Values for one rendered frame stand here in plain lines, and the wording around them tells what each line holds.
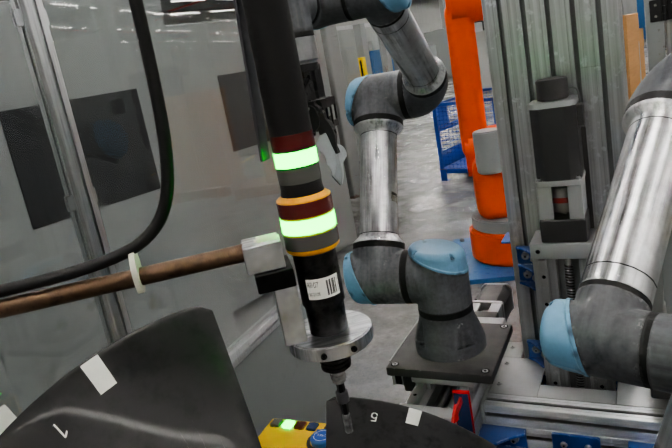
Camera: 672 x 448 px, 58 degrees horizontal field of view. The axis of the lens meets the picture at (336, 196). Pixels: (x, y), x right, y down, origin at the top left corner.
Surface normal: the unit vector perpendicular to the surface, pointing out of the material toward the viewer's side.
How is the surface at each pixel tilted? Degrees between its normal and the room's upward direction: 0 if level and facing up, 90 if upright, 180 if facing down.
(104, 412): 56
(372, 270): 61
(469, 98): 96
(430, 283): 88
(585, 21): 90
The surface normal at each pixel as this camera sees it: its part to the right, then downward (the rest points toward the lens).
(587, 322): -0.55, -0.57
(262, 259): 0.20, 0.18
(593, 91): -0.44, 0.27
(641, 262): 0.16, -0.43
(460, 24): -0.15, 0.34
